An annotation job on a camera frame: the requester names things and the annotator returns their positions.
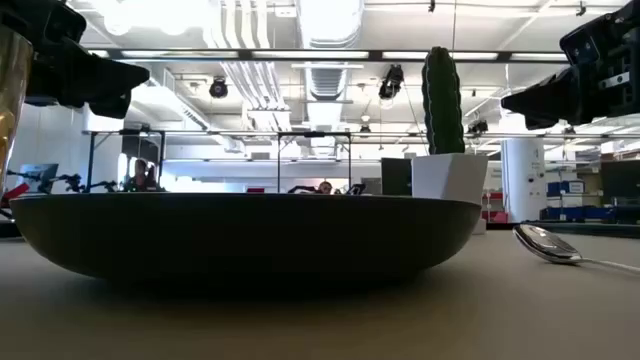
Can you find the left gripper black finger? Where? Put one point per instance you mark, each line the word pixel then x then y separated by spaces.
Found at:
pixel 100 80
pixel 115 106

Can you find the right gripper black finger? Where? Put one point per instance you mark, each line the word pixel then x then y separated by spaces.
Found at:
pixel 542 123
pixel 550 97

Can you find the amber faceted plastic cup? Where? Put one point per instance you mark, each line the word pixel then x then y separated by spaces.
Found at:
pixel 12 100

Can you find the silver metal spoon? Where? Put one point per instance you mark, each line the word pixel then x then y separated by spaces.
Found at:
pixel 545 245

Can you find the dark grey round plate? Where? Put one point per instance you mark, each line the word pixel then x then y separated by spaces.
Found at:
pixel 240 235

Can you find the black background robot arm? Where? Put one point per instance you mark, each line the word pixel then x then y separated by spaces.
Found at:
pixel 356 189
pixel 105 186
pixel 72 182

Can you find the white round pillar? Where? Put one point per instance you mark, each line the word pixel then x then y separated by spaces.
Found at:
pixel 524 180

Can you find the blue storage bin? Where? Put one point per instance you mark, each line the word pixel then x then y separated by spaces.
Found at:
pixel 566 187
pixel 580 213

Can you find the person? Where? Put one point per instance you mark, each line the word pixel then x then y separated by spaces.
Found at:
pixel 141 177
pixel 325 188

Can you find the dark computer monitor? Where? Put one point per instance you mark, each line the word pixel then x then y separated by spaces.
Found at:
pixel 621 179

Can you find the computer monitor with blue screen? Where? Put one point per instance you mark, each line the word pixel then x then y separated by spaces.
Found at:
pixel 40 175

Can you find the green cactus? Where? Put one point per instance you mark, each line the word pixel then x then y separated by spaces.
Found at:
pixel 442 100

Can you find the red storage boxes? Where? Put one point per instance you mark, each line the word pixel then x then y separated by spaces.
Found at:
pixel 495 215

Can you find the white faceted plant pot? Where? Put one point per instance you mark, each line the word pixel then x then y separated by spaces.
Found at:
pixel 450 177

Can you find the black rectangular panel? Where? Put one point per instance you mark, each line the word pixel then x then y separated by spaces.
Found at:
pixel 396 176

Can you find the long ceiling light bar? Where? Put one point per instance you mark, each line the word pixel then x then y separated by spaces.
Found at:
pixel 310 54

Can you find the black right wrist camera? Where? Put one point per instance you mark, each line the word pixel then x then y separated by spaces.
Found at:
pixel 580 45

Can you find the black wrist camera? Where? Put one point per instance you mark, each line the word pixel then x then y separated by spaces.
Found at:
pixel 580 45
pixel 65 22

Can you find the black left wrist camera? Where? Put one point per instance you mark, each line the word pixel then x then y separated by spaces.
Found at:
pixel 65 22

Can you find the black metal stand frame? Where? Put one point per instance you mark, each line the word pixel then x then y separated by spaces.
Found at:
pixel 279 160
pixel 90 160

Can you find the black hanging camera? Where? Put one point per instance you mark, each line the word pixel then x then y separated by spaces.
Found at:
pixel 218 88
pixel 477 126
pixel 391 82

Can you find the black aluminium table frame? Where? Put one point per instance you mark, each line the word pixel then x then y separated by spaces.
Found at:
pixel 590 230

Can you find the silver ceiling air duct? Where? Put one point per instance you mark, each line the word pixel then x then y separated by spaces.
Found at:
pixel 327 30

